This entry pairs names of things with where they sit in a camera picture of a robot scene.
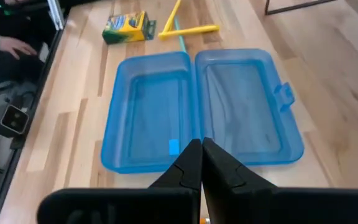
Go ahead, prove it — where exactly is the silver aluminium frame post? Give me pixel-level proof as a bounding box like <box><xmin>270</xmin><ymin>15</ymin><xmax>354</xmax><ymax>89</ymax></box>
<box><xmin>47</xmin><ymin>0</ymin><xmax>66</xmax><ymax>30</ymax></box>

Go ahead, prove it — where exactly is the yellow green crayon box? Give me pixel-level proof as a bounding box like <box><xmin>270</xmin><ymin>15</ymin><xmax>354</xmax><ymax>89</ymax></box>
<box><xmin>101</xmin><ymin>11</ymin><xmax>157</xmax><ymax>45</ymax></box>

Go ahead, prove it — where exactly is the grey table-level camera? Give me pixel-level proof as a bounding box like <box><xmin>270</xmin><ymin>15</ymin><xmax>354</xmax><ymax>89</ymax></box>
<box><xmin>0</xmin><ymin>103</ymin><xmax>30</xmax><ymax>139</ymax></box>

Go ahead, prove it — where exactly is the black table edge frame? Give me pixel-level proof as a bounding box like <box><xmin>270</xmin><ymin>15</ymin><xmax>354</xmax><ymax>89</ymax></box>
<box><xmin>0</xmin><ymin>18</ymin><xmax>71</xmax><ymax>224</ymax></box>

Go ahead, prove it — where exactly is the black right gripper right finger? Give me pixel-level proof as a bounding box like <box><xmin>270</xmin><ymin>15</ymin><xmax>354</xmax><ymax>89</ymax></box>
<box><xmin>201</xmin><ymin>137</ymin><xmax>358</xmax><ymax>224</ymax></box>

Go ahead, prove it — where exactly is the person's hand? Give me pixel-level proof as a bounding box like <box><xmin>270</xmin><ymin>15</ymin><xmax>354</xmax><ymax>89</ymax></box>
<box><xmin>0</xmin><ymin>36</ymin><xmax>39</xmax><ymax>60</ymax></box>

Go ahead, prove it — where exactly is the teal pencil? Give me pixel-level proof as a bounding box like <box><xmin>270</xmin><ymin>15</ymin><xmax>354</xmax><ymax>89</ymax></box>
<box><xmin>173</xmin><ymin>17</ymin><xmax>188</xmax><ymax>53</ymax></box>

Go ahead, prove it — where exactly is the blue translucent plastic pencil case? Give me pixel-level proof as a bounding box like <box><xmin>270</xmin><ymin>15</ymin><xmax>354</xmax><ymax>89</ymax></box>
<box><xmin>100</xmin><ymin>48</ymin><xmax>305</xmax><ymax>174</ymax></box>

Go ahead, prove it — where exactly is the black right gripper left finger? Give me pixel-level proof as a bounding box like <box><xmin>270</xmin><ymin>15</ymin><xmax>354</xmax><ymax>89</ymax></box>
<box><xmin>37</xmin><ymin>138</ymin><xmax>203</xmax><ymax>224</ymax></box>

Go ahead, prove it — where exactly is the person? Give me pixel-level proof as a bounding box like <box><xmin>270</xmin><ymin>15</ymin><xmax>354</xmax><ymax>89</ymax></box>
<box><xmin>0</xmin><ymin>0</ymin><xmax>58</xmax><ymax>91</ymax></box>

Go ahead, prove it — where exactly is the black metal furniture frame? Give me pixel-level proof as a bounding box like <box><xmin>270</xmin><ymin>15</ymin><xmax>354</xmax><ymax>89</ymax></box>
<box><xmin>264</xmin><ymin>0</ymin><xmax>336</xmax><ymax>16</ymax></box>

